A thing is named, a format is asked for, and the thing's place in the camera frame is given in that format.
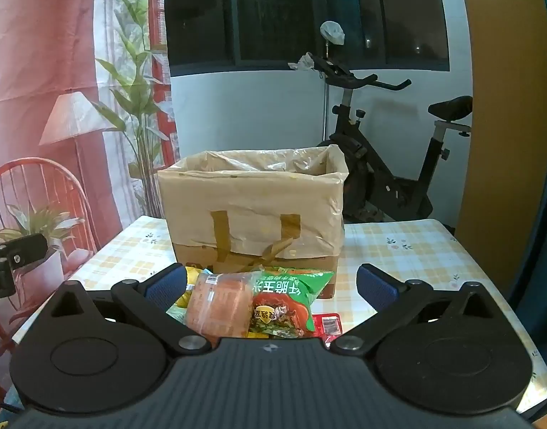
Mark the cardboard box with plastic liner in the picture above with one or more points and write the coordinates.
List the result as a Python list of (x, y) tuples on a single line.
[(237, 210)]

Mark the white plastic bag on pole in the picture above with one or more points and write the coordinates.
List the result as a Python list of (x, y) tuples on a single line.
[(332, 32)]

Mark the red small snack packet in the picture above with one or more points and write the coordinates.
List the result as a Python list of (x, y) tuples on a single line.
[(328, 327)]

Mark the black exercise bike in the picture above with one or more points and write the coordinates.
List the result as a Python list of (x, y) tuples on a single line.
[(381, 185)]

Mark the dark window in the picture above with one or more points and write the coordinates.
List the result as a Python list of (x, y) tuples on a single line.
[(207, 36)]

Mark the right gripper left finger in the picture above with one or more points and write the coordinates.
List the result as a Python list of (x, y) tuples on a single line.
[(145, 305)]

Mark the pink sausage packet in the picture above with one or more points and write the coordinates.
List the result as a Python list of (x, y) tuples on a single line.
[(221, 305)]

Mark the yellow checkered tablecloth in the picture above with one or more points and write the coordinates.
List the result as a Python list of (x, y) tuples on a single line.
[(422, 250)]

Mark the red printed wall curtain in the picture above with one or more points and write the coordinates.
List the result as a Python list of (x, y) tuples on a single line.
[(86, 123)]

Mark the orange wooden door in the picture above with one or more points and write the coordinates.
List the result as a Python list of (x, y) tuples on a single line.
[(507, 164)]

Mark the crumpled white cloth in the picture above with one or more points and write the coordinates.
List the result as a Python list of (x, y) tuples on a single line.
[(305, 63)]

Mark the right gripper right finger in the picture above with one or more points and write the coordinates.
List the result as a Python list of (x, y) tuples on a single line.
[(390, 298)]

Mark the green snack bag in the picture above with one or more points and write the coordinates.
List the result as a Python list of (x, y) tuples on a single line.
[(282, 301)]

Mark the yellow snack bag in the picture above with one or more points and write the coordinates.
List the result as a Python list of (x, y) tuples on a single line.
[(192, 273)]

